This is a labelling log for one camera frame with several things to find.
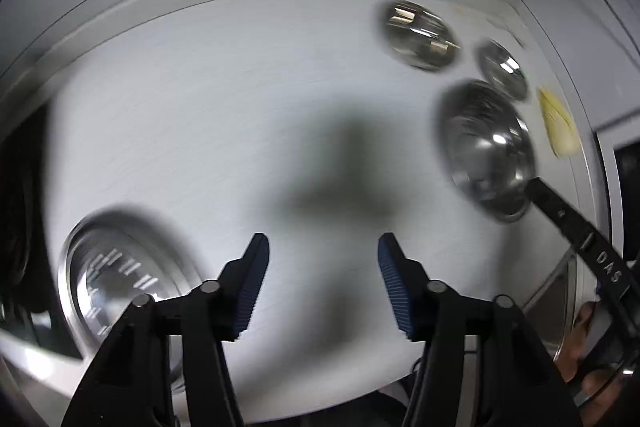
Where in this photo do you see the person's right hand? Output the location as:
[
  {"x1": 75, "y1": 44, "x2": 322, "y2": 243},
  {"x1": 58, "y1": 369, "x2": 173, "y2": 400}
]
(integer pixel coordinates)
[{"x1": 556, "y1": 301, "x2": 622, "y2": 397}]

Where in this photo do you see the large steel bowl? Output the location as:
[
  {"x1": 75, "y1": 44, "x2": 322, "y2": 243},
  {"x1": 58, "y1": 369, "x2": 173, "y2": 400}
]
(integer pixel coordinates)
[{"x1": 437, "y1": 79, "x2": 537, "y2": 223}]

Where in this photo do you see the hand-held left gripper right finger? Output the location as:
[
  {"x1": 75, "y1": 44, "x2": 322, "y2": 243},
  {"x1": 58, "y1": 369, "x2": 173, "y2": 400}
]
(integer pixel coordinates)
[{"x1": 377, "y1": 232, "x2": 586, "y2": 427}]

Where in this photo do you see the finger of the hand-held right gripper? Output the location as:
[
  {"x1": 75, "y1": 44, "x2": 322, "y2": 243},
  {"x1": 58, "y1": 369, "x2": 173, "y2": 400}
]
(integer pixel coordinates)
[{"x1": 524, "y1": 176, "x2": 598, "y2": 254}]

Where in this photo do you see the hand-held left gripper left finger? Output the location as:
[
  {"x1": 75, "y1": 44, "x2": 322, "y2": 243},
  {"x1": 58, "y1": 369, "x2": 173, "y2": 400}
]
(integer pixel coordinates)
[{"x1": 60, "y1": 233, "x2": 271, "y2": 427}]

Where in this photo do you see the large steel pot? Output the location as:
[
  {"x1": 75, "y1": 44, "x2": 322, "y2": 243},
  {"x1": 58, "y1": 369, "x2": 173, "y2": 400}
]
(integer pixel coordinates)
[{"x1": 57, "y1": 206, "x2": 211, "y2": 395}]

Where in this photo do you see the small steel bowl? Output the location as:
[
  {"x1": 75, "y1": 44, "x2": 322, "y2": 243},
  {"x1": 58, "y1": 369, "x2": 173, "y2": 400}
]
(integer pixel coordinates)
[{"x1": 477, "y1": 39, "x2": 530, "y2": 102}]

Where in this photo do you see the medium steel bowl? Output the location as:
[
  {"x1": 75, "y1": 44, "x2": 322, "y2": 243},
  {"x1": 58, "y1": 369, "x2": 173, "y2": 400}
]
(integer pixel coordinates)
[{"x1": 377, "y1": 0, "x2": 462, "y2": 72}]

